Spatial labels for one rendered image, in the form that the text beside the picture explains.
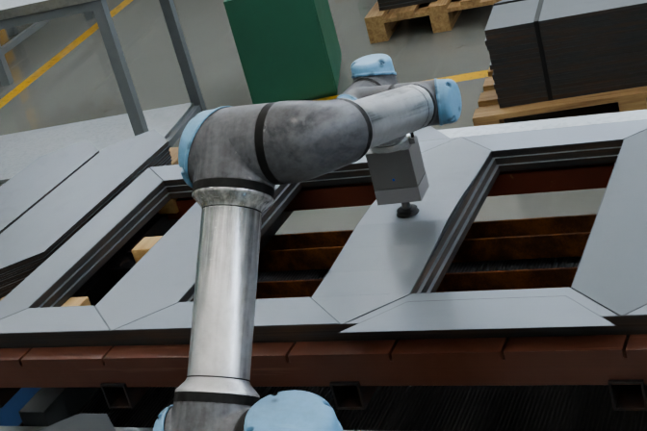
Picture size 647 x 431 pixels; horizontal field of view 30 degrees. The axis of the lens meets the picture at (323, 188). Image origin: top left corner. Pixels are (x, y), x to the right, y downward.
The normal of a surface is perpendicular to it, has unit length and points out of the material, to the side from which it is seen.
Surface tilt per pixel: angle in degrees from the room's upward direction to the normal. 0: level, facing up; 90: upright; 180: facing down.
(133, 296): 0
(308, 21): 90
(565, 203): 0
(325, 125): 61
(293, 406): 7
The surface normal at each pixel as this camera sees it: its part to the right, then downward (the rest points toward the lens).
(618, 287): -0.25, -0.90
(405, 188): -0.30, 0.43
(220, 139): -0.44, -0.18
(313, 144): 0.32, 0.13
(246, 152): -0.44, 0.19
